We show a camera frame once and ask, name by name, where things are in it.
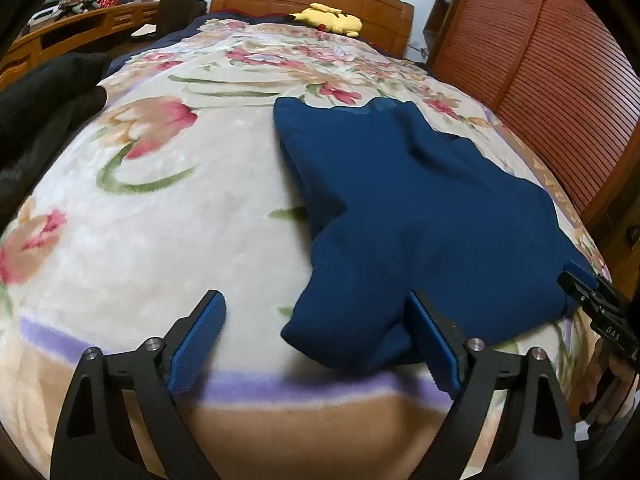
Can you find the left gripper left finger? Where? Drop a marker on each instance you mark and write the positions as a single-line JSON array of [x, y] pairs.
[[94, 437]]

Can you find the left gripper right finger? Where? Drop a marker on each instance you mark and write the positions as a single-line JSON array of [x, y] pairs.
[[534, 437]]

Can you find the navy blue suit jacket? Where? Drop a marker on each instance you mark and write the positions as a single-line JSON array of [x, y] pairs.
[[395, 207]]

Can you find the floral bed blanket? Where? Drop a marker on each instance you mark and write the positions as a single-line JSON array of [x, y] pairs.
[[179, 187]]

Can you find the wooden louvered wardrobe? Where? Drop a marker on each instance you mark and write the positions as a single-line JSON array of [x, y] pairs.
[[553, 73]]

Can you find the black garment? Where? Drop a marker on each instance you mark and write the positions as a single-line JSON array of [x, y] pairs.
[[40, 114]]

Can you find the yellow plush toy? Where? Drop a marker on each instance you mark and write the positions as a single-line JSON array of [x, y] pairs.
[[328, 19]]

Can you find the wooden desk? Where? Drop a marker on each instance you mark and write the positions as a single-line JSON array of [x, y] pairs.
[[69, 34]]

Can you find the red basket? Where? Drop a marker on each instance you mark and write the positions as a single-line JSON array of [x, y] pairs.
[[107, 3]]

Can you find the dark wooden chair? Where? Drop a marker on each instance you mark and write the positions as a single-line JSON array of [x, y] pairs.
[[172, 16]]

